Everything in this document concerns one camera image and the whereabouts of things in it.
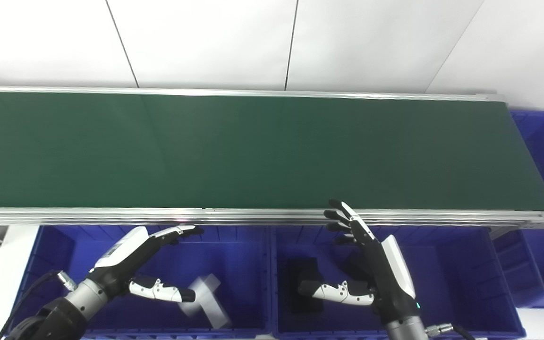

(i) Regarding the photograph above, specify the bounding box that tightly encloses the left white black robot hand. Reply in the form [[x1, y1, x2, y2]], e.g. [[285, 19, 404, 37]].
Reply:
[[90, 225, 205, 303]]

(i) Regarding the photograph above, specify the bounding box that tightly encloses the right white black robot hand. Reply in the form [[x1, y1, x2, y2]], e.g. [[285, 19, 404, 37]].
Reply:
[[298, 199, 419, 326]]

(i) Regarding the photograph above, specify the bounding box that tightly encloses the white square hollow part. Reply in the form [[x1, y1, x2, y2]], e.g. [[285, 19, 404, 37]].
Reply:
[[178, 274, 221, 318]]

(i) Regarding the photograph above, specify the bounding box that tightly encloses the black block part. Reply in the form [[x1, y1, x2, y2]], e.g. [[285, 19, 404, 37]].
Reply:
[[290, 257, 323, 315]]

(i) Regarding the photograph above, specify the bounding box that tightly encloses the white flat part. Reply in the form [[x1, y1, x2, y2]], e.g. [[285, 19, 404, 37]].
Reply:
[[204, 295, 233, 329]]

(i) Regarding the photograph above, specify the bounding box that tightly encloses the green conveyor belt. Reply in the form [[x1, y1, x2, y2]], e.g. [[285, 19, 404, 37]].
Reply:
[[0, 91, 544, 212], [0, 86, 544, 230]]

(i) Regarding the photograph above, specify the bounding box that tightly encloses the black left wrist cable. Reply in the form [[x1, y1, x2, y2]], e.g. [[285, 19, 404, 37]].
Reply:
[[0, 269, 78, 340]]

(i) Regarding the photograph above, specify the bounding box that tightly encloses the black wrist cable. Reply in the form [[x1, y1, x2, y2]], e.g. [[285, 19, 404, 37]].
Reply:
[[0, 269, 78, 340], [425, 323, 476, 340]]

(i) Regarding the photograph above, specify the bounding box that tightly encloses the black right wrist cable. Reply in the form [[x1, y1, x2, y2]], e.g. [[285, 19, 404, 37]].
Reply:
[[425, 323, 476, 340]]

